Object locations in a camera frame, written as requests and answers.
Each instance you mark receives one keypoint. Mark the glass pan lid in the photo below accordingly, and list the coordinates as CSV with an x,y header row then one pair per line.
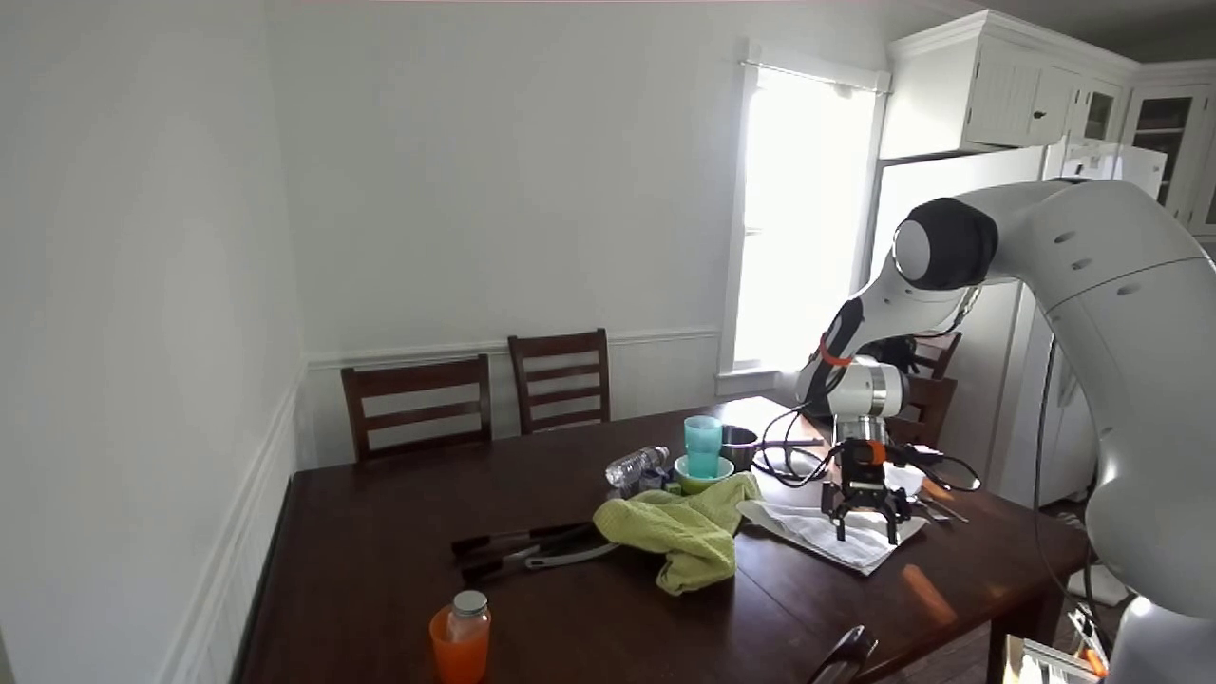
x,y
787,460

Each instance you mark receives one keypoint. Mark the dark wooden chair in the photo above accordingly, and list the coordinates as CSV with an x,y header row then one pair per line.
x,y
416,407
562,379

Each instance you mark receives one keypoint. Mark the left dark wooden chair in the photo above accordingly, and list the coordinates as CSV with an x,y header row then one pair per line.
x,y
416,407

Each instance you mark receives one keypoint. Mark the small crumpled white napkin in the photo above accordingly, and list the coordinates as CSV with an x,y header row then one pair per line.
x,y
905,479

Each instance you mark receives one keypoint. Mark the far side wooden chair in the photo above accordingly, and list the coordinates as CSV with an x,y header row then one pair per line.
x,y
929,393

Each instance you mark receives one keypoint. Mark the near chair back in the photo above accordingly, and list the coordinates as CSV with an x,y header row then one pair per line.
x,y
846,658

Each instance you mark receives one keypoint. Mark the orange juice bottle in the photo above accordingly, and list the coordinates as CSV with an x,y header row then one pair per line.
x,y
463,641

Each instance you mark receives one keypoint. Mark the clear plastic bag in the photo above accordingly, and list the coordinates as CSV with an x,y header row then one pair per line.
x,y
639,470

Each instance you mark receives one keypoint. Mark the teal bowl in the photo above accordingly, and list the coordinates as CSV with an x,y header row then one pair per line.
x,y
700,470

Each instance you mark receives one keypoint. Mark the right dark wooden chair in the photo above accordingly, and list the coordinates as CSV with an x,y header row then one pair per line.
x,y
562,379

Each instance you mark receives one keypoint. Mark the black tongs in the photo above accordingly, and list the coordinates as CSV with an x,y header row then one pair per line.
x,y
485,561

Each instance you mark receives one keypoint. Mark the teal plastic cup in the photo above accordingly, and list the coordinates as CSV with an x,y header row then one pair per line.
x,y
700,436

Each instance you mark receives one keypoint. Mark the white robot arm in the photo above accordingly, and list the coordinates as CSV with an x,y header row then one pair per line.
x,y
1131,302

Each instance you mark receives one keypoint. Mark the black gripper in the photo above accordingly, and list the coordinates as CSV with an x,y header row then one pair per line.
x,y
862,485

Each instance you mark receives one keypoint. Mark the green cloth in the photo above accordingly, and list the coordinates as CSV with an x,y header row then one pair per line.
x,y
690,535

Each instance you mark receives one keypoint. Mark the white upper cabinet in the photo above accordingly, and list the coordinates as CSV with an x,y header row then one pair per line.
x,y
998,83

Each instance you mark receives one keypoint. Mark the small steel pot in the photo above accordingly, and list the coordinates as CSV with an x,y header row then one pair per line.
x,y
738,447

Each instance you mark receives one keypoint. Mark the white refrigerator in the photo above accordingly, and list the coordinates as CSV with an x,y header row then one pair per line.
x,y
1015,407

